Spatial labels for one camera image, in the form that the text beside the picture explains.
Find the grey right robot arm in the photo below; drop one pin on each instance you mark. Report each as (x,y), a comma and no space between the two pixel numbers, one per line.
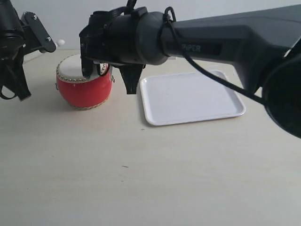
(257,53)

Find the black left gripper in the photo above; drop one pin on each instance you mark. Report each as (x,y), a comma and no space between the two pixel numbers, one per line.
(20,36)

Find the white rectangular tray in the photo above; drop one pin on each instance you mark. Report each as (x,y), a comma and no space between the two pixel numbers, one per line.
(187,97)

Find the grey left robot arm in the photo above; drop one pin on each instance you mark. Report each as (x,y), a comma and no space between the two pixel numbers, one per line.
(19,36)

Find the white drumstick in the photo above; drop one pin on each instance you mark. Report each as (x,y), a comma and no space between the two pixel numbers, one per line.
(60,43)

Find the small red drum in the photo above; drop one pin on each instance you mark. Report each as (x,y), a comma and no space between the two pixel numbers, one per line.
(80,92)

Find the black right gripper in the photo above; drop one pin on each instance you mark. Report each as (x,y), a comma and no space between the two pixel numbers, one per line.
(111,37)

